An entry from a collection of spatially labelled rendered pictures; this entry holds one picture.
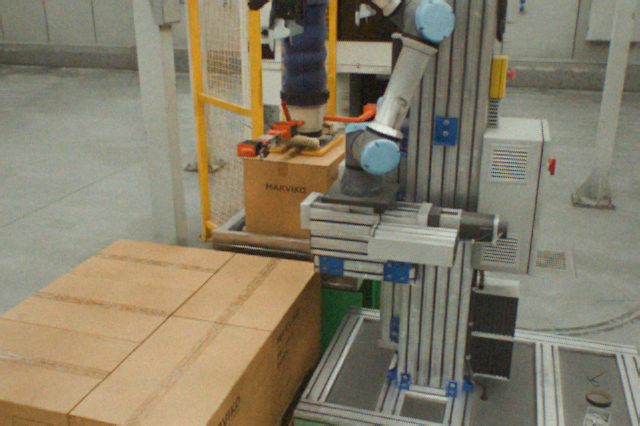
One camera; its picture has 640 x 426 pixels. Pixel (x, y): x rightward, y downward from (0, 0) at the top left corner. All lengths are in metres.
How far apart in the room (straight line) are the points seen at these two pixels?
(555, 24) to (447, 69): 9.23
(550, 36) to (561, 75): 0.65
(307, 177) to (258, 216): 0.32
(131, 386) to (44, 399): 0.25
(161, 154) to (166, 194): 0.24
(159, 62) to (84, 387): 2.11
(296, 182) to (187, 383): 1.14
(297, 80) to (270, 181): 0.47
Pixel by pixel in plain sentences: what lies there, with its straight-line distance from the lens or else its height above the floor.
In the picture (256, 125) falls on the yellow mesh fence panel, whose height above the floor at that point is 0.94.
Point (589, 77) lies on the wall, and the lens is 11.36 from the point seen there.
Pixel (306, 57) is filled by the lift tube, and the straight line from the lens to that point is 2.97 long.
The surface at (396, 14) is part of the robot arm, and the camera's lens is 2.08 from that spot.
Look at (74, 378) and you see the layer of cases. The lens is 2.21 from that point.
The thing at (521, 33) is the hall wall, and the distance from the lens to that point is 11.38.
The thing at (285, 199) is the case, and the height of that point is 0.78.
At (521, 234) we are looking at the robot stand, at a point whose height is 0.91.
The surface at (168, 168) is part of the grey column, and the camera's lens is 3.90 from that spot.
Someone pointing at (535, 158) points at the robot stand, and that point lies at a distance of 2.19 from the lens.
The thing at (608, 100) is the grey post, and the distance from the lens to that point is 5.47.
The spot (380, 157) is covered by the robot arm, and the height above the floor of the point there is 1.21.
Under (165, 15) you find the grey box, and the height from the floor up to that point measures 1.52.
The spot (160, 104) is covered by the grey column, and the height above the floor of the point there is 1.04.
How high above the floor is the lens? 1.72
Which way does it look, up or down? 20 degrees down
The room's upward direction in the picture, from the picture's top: straight up
